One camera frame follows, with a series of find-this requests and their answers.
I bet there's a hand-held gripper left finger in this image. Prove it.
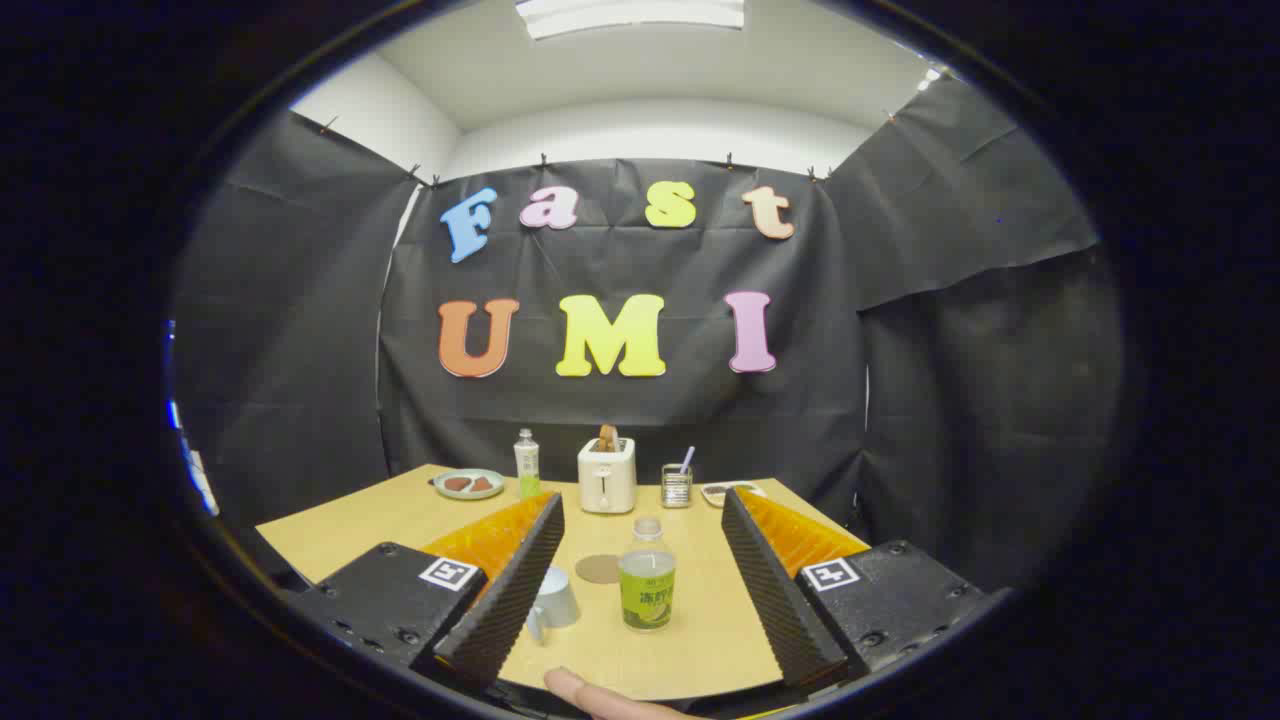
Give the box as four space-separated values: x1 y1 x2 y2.
285 490 567 693

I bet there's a small white capped green bottle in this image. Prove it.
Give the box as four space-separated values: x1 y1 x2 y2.
514 428 542 500

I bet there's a long ceiling light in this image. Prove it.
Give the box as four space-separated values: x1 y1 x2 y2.
515 0 746 41

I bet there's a cream toaster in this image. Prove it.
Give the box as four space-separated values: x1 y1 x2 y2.
577 437 638 515

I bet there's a wooden table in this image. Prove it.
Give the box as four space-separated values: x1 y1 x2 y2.
256 463 871 701

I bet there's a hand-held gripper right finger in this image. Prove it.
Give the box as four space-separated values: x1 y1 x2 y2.
720 487 1001 691

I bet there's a green label juice bottle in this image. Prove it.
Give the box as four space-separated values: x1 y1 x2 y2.
617 516 678 632

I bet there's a pale blue cup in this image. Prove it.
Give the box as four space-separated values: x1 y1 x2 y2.
524 567 581 644

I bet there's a pale green plate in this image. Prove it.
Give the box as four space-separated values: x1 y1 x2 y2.
432 468 507 501

